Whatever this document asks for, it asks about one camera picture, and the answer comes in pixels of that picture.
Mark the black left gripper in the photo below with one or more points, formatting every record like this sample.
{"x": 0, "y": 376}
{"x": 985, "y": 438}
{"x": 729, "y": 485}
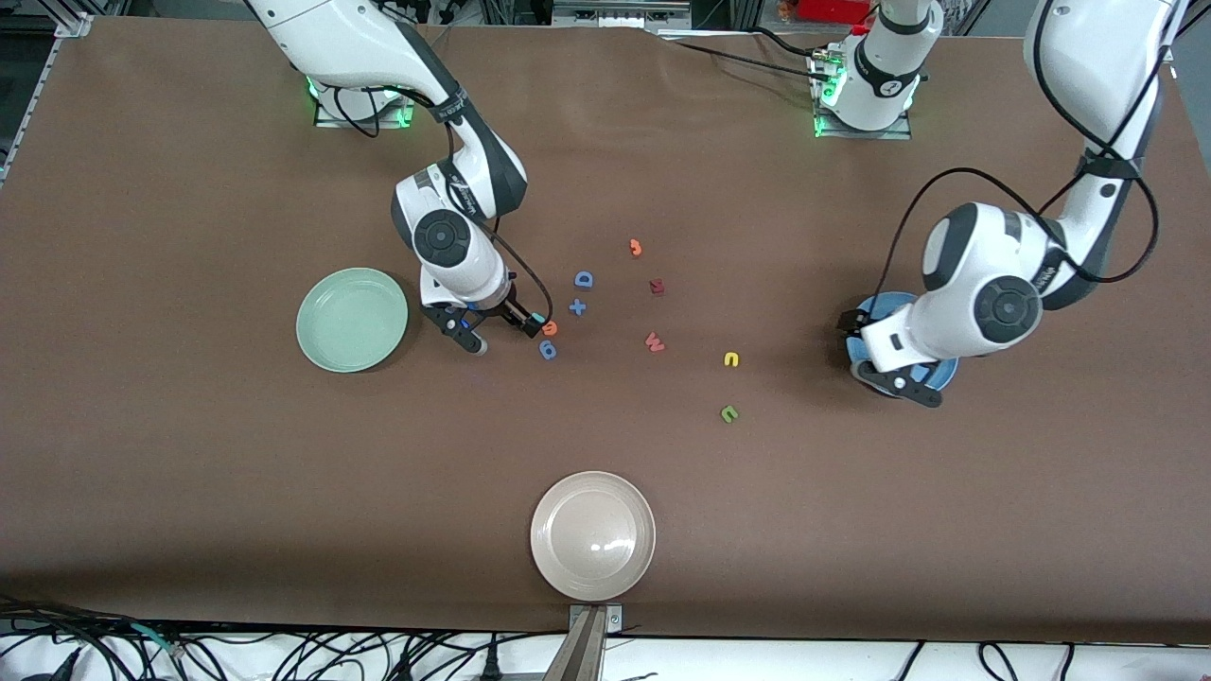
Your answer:
{"x": 849, "y": 323}

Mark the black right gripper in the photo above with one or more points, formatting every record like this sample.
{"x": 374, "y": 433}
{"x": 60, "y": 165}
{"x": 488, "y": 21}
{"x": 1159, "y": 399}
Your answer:
{"x": 512, "y": 310}

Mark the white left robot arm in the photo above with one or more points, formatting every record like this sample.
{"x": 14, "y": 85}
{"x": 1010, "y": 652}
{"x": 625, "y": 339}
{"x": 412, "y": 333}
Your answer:
{"x": 956, "y": 312}

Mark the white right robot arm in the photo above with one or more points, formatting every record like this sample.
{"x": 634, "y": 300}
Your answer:
{"x": 331, "y": 38}

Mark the blue foam digit 9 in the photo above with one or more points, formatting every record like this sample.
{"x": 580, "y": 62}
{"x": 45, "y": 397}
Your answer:
{"x": 548, "y": 351}

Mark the blue plate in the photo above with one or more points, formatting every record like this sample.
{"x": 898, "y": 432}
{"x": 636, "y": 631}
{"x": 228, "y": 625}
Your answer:
{"x": 932, "y": 374}

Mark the pink foam letter M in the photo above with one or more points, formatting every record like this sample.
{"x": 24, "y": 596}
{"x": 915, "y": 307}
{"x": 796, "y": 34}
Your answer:
{"x": 655, "y": 343}

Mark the mint green plate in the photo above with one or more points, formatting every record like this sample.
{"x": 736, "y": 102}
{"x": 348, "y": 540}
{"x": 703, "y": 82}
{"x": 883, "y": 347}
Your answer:
{"x": 352, "y": 320}

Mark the beige plate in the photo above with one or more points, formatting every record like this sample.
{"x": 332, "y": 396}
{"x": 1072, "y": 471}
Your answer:
{"x": 592, "y": 536}

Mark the red box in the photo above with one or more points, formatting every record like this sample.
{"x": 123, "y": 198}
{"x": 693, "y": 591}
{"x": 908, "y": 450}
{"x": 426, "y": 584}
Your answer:
{"x": 833, "y": 9}

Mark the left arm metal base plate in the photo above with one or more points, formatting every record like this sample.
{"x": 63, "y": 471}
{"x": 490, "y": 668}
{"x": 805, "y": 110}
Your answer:
{"x": 894, "y": 132}

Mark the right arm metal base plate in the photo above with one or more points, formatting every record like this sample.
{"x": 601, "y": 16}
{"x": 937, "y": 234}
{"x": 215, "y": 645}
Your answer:
{"x": 326, "y": 118}

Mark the aluminium frame rail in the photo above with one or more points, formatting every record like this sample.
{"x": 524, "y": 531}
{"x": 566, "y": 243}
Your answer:
{"x": 620, "y": 13}

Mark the metal table edge bracket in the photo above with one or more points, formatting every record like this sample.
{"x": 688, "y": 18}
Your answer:
{"x": 587, "y": 643}

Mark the metal table corner bracket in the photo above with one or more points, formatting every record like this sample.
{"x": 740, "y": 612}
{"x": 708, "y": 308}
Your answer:
{"x": 74, "y": 26}
{"x": 1166, "y": 55}

